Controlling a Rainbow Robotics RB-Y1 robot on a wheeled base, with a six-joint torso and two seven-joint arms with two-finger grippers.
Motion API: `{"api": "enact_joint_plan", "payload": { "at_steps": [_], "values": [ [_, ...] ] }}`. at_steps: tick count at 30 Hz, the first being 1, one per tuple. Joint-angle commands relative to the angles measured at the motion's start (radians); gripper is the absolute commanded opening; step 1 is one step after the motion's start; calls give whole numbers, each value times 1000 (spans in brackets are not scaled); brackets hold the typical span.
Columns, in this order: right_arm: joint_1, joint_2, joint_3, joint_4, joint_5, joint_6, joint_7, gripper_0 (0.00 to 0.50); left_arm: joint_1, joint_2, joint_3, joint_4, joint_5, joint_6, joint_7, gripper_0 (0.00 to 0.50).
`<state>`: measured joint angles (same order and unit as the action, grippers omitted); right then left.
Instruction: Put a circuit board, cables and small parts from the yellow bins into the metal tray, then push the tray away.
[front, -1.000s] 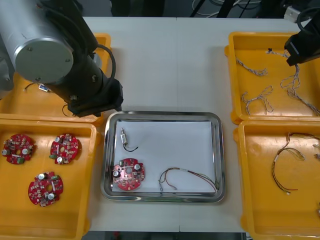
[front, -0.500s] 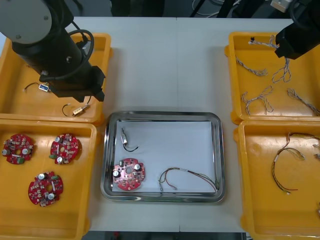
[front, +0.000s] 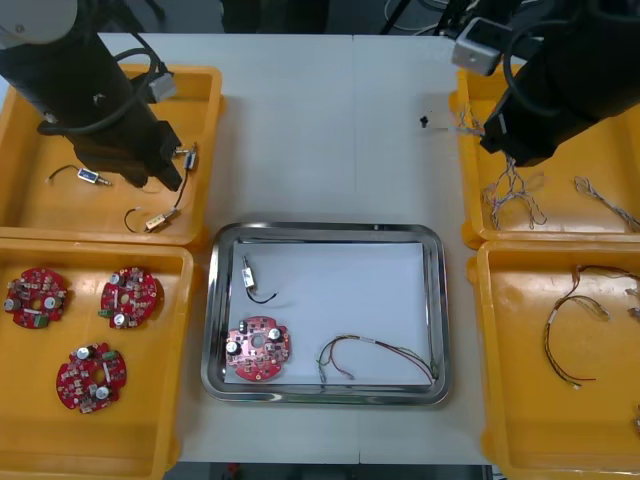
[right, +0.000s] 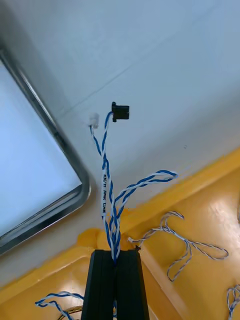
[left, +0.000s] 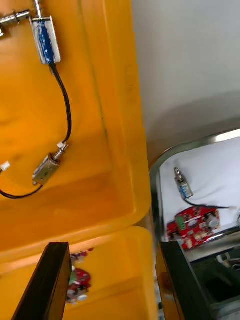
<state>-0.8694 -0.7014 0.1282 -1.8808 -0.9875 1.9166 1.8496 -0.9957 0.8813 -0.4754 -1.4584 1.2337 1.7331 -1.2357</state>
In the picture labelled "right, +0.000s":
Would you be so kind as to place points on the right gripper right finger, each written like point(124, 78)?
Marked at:
point(130, 287)

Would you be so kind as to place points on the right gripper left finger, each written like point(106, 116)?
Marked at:
point(100, 287)

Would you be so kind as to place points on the blue-white harness with black connector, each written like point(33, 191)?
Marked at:
point(103, 195)

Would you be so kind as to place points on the steel tray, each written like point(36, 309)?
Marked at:
point(63, 147)

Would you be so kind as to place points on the white sheet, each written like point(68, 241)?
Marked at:
point(30, 150)

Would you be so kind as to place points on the yellow-orange plastic bin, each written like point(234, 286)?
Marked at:
point(212, 190)
point(25, 300)

